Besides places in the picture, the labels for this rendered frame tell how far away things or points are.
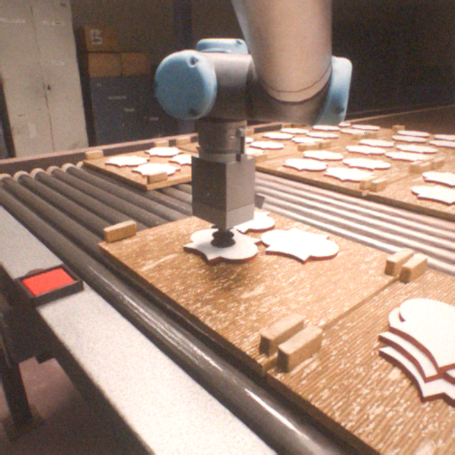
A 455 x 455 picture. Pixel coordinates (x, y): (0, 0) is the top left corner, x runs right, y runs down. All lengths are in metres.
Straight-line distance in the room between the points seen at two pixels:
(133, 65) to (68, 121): 1.08
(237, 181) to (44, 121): 4.42
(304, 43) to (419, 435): 0.34
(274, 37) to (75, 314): 0.43
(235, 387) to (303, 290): 0.19
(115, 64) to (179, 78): 4.85
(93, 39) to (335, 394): 5.02
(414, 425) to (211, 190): 0.40
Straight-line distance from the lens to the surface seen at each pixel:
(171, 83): 0.48
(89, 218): 0.92
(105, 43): 5.27
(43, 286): 0.64
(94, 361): 0.50
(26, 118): 4.92
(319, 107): 0.45
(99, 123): 5.16
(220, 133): 0.59
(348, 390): 0.43
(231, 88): 0.47
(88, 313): 0.58
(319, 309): 0.53
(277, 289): 0.57
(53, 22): 5.00
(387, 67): 8.62
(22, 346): 0.86
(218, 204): 0.61
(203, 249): 0.65
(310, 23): 0.33
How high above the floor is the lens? 1.23
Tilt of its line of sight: 22 degrees down
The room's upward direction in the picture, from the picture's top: straight up
